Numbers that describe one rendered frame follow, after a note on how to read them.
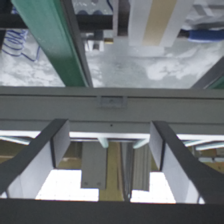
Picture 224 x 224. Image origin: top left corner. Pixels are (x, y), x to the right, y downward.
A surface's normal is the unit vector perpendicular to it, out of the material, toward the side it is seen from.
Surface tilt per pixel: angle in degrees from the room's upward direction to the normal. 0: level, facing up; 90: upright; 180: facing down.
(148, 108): 90
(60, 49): 0
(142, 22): 0
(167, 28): 0
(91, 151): 90
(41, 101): 90
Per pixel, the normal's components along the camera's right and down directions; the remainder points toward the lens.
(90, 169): -0.01, -0.30
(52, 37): -0.03, 0.96
